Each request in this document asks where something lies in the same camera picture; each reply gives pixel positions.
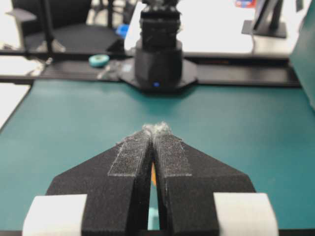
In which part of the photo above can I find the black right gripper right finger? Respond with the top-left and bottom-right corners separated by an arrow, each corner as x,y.
150,124 -> 280,236

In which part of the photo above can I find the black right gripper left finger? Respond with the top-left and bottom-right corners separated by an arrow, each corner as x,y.
22,127 -> 151,236

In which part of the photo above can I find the orange block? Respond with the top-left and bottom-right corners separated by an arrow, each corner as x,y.
151,163 -> 157,187

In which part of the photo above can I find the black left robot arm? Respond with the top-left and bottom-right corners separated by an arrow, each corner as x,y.
22,0 -> 183,236

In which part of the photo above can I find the teal tape roll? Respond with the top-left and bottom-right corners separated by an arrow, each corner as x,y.
89,54 -> 110,68

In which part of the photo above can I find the blue small box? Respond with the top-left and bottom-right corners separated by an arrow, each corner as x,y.
116,24 -> 129,38

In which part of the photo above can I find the black office chair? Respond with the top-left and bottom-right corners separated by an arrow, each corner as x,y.
6,0 -> 123,55

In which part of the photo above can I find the black monitor stand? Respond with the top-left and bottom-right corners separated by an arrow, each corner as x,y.
242,0 -> 287,39

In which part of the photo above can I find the black rail frame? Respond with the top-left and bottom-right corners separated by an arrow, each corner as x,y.
0,50 -> 301,91

